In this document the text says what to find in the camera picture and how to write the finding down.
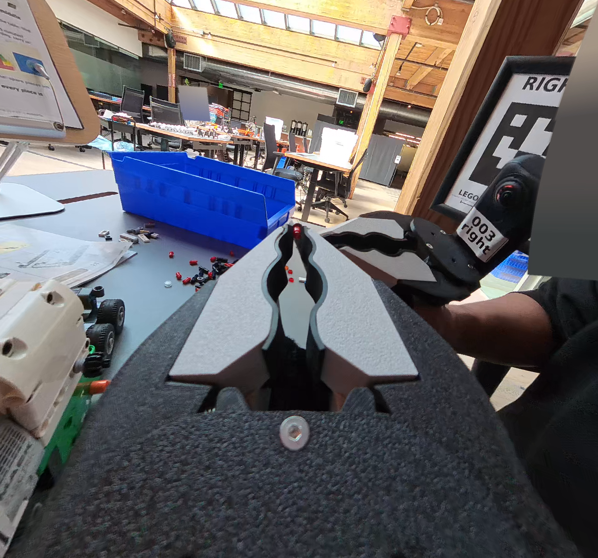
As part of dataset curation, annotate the white green lego truck model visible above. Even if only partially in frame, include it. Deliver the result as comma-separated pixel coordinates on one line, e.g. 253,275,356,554
0,278,126,540

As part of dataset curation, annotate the person's right forearm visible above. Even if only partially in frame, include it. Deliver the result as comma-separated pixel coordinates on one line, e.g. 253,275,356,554
411,294,559,372

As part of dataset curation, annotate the lego instruction booklet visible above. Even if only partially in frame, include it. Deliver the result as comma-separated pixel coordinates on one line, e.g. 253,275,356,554
0,222,138,290

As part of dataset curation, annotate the white box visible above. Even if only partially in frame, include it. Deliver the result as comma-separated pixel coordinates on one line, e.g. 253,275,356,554
319,127,360,165

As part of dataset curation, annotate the pile of small lego tiles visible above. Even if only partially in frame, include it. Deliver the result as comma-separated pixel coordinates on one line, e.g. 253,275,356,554
98,222,159,244

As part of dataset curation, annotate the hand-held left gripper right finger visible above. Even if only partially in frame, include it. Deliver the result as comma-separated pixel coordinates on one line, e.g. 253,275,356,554
301,229,420,400

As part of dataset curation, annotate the wooden office desk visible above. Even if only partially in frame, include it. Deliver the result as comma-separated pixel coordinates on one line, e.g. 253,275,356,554
284,149,356,223

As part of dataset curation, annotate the pile of small lego pins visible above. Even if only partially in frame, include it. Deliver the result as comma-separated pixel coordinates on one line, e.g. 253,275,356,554
167,250,244,288

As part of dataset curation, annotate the black office chair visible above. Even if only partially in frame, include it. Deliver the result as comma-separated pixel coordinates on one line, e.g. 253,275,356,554
306,147,370,223

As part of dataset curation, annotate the wooden support post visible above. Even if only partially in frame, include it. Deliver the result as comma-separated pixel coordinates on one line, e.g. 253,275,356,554
394,0,598,217

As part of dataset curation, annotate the black-white marker sign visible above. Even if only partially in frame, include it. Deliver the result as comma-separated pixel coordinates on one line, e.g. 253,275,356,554
430,56,576,223

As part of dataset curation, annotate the printed instruction sheet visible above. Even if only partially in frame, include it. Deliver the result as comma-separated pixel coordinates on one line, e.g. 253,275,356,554
0,0,84,129

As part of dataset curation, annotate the blue plastic bin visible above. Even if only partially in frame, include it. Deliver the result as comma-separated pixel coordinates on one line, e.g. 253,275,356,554
108,149,296,251

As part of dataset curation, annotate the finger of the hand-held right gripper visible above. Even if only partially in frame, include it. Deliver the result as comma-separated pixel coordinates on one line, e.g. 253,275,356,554
339,245,440,288
322,212,414,254

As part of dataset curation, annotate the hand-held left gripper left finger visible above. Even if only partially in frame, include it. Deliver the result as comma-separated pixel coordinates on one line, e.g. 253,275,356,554
168,227,287,411

